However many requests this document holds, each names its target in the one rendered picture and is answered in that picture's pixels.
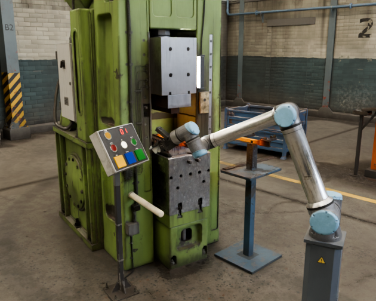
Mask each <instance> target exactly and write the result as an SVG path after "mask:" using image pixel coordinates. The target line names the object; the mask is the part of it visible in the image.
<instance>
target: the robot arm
mask: <svg viewBox="0 0 376 301"><path fill-rule="evenodd" d="M299 115H300V109H299V107H298V106H297V105H296V104H295V103H293V102H286V103H282V104H280V105H277V106H275V107H274V108H273V110H271V111H269V112H266V113H264V114H261V115H259V116H256V117H254V118H251V119H248V120H246V121H244V122H241V123H238V124H236V125H233V126H231V127H228V128H225V129H223V130H220V131H218V132H216V133H213V134H209V135H206V136H203V137H202V138H200V137H199V127H198V126H197V125H196V124H195V123H194V122H192V121H190V122H188V123H185V124H184V125H182V126H181V127H179V128H177V129H175V130H173V131H172V132H171V133H170V134H169V133H168V132H167V131H165V130H164V129H163V128H162V127H156V130H155V131H156V132H158V133H159V134H160V135H161V136H162V137H163V139H161V140H159V141H158V142H156V143H155V144H153V145H151V147H150V150H151V149H152V150H153V151H154V153H158V152H161V153H163V152H166V151H170V150H171V149H173V148H174V147H176V146H178V145H179V144H180V143H182V142H184V141H185V142H186V144H187V146H188V148H189V150H190V151H191V153H192V156H193V157H194V159H197V158H199V157H202V156H204V155H206V154H207V153H208V152H207V151H208V150H210V149H213V148H216V147H217V146H220V145H223V144H225V143H228V142H231V141H233V140H236V139H238V138H241V137H243V136H247V135H249V134H252V133H254V132H257V131H260V130H263V129H265V128H268V127H271V126H273V125H276V124H277V125H278V126H279V128H280V129H281V132H282V134H283V137H284V139H285V141H286V145H287V147H288V150H289V152H290V155H291V158H292V160H293V163H294V165H295V169H296V171H297V174H298V176H299V179H300V182H301V184H302V187H303V189H304V193H305V194H306V198H307V200H308V203H307V205H306V208H307V211H308V213H309V216H310V220H309V221H310V226H311V227H310V229H309V235H310V236H311V237H312V238H314V239H316V240H318V241H322V242H338V241H340V240H342V237H343V234H342V231H341V228H340V219H341V206H342V200H343V199H342V194H340V193H338V192H334V191H326V189H325V186H324V184H323V181H322V178H321V176H320V173H319V170H318V167H317V165H316V162H315V159H314V157H313V154H312V151H311V149H310V146H309V143H308V141H307V138H306V135H305V133H304V130H303V127H302V123H301V121H300V117H299Z"/></svg>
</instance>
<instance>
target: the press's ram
mask: <svg viewBox="0 0 376 301"><path fill-rule="evenodd" d="M150 80H151V94H156V95H160V96H167V95H176V94H193V93H196V38H177V37H155V38H150Z"/></svg>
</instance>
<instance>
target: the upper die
mask: <svg viewBox="0 0 376 301"><path fill-rule="evenodd" d="M151 105H155V106H159V107H163V108H168V109H169V108H182V107H189V106H191V94H176V95H167V96H160V95H156V94H151Z"/></svg>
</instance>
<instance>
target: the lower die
mask: <svg viewBox="0 0 376 301"><path fill-rule="evenodd" d="M152 137H154V138H158V139H163V137H161V136H158V135H156V134H152ZM166 152H167V153H170V154H171V156H173V155H180V154H184V153H188V152H190V150H189V148H186V147H184V146H180V144H179V145H178V146H176V147H174V148H173V149H171V150H169V151H166ZM178 153H179V154H178Z"/></svg>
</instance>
